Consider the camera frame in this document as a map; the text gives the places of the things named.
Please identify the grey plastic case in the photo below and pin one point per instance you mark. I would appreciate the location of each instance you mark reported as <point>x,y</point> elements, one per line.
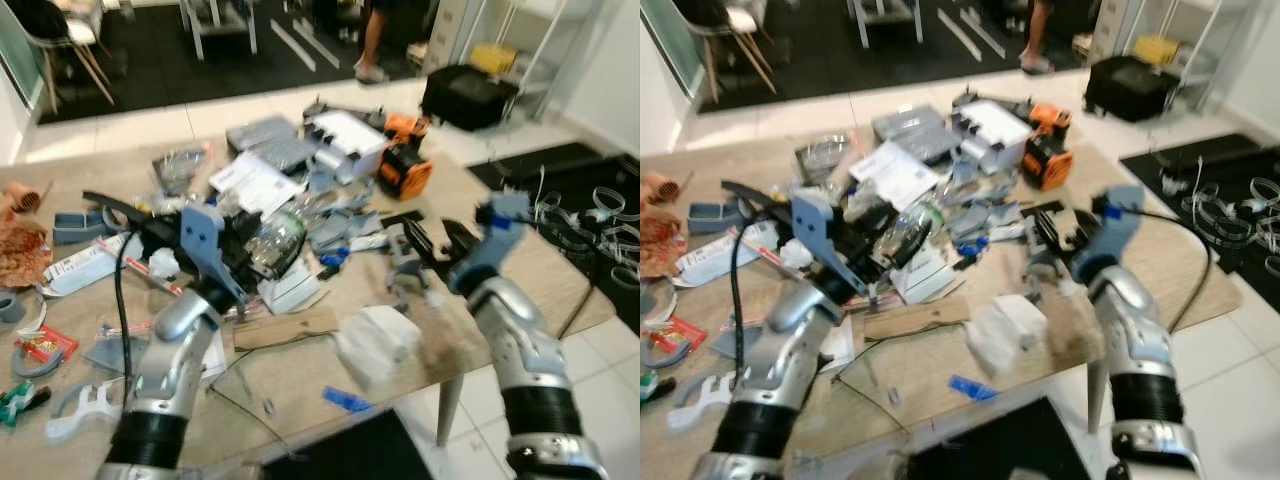
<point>905,120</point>
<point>932,147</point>
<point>258,130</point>
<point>285,157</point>

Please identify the white plastic bracket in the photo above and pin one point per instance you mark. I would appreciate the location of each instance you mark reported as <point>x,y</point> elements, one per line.
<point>700,402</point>
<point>80,412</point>

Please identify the chair with wooden legs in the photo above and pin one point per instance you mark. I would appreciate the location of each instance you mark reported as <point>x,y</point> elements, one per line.
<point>740,25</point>
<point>75,35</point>

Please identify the blue grey plastic part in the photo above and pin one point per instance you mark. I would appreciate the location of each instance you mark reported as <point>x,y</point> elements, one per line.
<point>982,218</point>
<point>342,228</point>
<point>712,215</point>
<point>80,226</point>

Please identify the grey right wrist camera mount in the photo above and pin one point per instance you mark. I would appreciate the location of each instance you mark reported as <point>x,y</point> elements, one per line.
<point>1110,235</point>
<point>490,245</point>

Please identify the large black taped floor mat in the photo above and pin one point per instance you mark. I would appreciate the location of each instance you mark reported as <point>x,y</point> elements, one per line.
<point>820,60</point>
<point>160,70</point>

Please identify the standing person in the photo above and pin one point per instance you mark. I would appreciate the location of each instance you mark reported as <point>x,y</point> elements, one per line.
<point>375,35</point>
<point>1040,30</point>

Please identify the brown crumpled paper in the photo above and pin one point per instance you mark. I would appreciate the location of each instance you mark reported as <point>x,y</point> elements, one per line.
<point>660,242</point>
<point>22,252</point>

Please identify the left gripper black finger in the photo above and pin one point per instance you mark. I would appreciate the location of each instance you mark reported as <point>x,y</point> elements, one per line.
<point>280,272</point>
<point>260,223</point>
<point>910,258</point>
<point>884,214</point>

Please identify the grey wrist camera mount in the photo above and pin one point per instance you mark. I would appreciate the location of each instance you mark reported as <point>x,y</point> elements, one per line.
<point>815,225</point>
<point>490,245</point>
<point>205,245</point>
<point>1110,235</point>

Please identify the grey curved plastic arc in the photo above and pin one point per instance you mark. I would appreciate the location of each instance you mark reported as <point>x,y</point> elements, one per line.
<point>30,368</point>
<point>662,358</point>

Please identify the white paper sheet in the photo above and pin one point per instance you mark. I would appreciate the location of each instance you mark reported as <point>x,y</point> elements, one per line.
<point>250,182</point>
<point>892,172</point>

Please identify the small black floor mat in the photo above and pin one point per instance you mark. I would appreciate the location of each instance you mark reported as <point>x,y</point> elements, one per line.
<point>1170,155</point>
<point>520,170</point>

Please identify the orange black power tool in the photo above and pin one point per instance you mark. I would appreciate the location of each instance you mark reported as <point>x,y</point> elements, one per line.
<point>405,125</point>
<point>1050,118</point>

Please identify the clear plastic bag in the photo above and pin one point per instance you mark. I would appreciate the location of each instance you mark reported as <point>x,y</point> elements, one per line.
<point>822,160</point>
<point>180,170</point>

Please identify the orange brown round object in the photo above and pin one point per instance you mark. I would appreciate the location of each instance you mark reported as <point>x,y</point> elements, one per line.
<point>658,188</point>
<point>20,198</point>

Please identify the clear plastic bottle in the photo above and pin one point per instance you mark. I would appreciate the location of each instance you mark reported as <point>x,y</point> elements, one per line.
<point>278,240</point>
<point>905,228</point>

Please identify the blue flat piece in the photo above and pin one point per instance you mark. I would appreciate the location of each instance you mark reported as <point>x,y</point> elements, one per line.
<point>347,400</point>
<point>973,388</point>

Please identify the white table frame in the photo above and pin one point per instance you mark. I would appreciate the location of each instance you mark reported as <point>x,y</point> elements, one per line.
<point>195,25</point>
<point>860,20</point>

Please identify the brown cardboard strip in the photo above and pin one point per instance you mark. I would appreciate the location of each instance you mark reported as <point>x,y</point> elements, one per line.
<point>285,328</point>
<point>915,318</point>

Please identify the black rubbish bin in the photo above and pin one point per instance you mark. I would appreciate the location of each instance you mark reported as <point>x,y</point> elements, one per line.
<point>350,455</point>

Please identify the red flat pack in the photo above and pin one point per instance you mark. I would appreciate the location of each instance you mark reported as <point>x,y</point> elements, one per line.
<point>45,345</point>
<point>680,334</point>

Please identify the white printed package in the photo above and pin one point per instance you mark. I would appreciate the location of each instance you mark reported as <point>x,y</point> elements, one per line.
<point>85,265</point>
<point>720,258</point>

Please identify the white shelf rack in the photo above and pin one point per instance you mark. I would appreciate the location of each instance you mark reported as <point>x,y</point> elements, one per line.
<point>545,40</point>
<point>1205,35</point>

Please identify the white booklet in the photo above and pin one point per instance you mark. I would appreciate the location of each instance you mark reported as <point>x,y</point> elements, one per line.
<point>292,292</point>
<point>925,282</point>

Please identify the grey table leg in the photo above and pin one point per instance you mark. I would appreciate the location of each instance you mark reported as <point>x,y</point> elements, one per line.
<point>450,410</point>
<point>1098,395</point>

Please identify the white device box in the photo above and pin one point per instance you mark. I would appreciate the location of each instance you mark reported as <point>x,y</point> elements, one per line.
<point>345,135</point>
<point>992,125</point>

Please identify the yellow box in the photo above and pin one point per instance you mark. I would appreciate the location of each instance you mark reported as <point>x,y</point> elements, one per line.
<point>494,58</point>
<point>1156,50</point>

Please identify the black bag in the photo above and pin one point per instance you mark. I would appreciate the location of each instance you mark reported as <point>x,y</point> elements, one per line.
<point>468,98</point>
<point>1130,88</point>

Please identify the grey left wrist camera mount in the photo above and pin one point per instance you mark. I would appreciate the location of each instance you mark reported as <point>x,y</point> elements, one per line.
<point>205,245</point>
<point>815,225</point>

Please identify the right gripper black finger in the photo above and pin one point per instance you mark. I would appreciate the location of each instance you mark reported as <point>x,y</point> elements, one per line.
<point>1083,224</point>
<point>1053,238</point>
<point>425,245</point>
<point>460,236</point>

